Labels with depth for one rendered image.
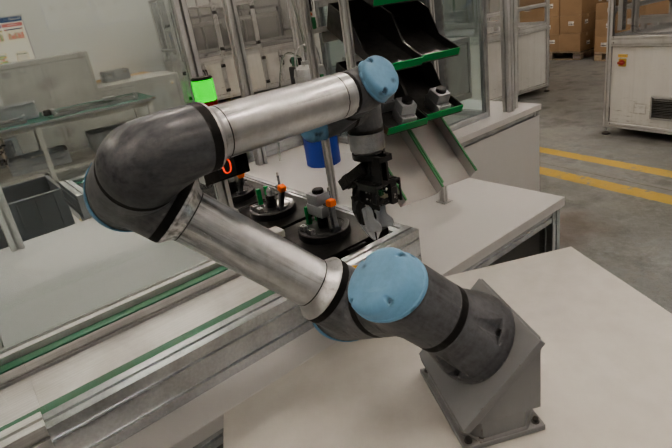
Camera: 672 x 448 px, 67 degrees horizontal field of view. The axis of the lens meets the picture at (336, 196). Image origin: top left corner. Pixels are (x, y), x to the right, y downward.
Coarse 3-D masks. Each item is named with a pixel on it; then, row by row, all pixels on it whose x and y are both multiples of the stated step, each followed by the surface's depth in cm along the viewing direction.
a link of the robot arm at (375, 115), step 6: (378, 108) 102; (366, 114) 100; (372, 114) 101; (378, 114) 102; (360, 120) 100; (366, 120) 101; (372, 120) 102; (378, 120) 103; (360, 126) 102; (366, 126) 102; (372, 126) 102; (378, 126) 103; (348, 132) 105; (354, 132) 103; (360, 132) 102; (366, 132) 102; (372, 132) 102
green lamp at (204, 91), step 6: (192, 84) 117; (198, 84) 116; (204, 84) 116; (210, 84) 117; (198, 90) 117; (204, 90) 117; (210, 90) 118; (198, 96) 117; (204, 96) 117; (210, 96) 118; (216, 96) 120; (204, 102) 118
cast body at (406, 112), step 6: (408, 96) 135; (396, 102) 136; (402, 102) 134; (408, 102) 133; (414, 102) 135; (396, 108) 137; (402, 108) 134; (408, 108) 134; (414, 108) 135; (396, 114) 137; (402, 114) 135; (408, 114) 136; (414, 114) 136; (396, 120) 138; (402, 120) 135; (408, 120) 135; (414, 120) 136
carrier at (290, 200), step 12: (264, 192) 157; (264, 204) 156; (276, 204) 154; (288, 204) 153; (300, 204) 157; (252, 216) 151; (264, 216) 148; (276, 216) 148; (288, 216) 149; (300, 216) 148
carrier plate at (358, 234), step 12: (312, 216) 147; (348, 216) 143; (288, 228) 141; (360, 228) 134; (384, 228) 132; (300, 240) 133; (348, 240) 129; (360, 240) 128; (372, 240) 130; (312, 252) 125; (324, 252) 125; (336, 252) 124
